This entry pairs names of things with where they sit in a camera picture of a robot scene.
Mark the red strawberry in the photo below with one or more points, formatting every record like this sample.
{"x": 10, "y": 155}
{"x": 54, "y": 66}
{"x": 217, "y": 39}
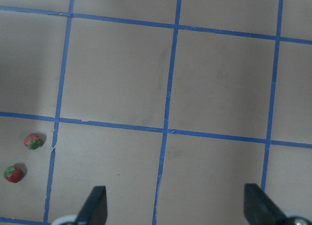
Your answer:
{"x": 13, "y": 174}
{"x": 33, "y": 141}

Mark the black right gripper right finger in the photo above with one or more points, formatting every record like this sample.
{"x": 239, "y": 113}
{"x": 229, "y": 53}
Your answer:
{"x": 259, "y": 209}

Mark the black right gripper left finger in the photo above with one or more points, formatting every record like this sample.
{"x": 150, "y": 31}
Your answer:
{"x": 94, "y": 210}

